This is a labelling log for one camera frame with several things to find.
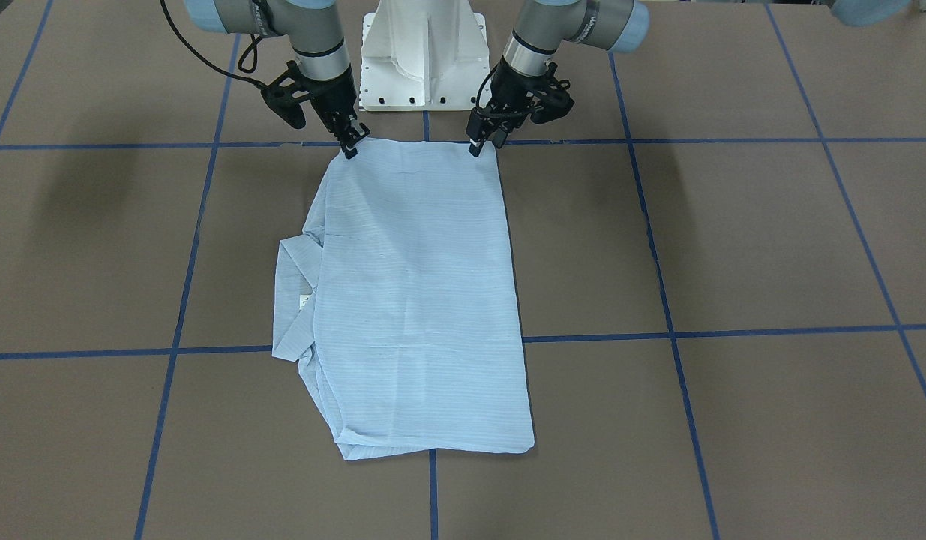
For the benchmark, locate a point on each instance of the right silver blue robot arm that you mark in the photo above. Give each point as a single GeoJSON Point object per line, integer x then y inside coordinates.
{"type": "Point", "coordinates": [321, 72]}

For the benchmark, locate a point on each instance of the light blue button-up shirt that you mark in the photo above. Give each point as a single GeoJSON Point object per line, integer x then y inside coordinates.
{"type": "Point", "coordinates": [397, 302]}

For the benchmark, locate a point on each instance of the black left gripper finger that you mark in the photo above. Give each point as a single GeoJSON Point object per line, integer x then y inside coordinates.
{"type": "Point", "coordinates": [500, 133]}
{"type": "Point", "coordinates": [478, 130]}

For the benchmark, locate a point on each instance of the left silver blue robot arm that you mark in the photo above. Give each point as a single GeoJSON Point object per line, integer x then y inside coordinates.
{"type": "Point", "coordinates": [613, 26]}

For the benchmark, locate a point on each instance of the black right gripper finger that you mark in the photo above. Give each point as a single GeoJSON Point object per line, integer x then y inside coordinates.
{"type": "Point", "coordinates": [340, 133]}
{"type": "Point", "coordinates": [356, 132]}

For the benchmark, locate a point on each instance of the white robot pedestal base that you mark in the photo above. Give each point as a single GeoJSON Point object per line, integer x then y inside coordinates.
{"type": "Point", "coordinates": [422, 56]}

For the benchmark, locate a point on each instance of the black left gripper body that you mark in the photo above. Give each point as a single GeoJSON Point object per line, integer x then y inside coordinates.
{"type": "Point", "coordinates": [510, 88]}

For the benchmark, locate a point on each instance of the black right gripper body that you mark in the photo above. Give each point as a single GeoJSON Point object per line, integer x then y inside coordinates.
{"type": "Point", "coordinates": [332, 96]}

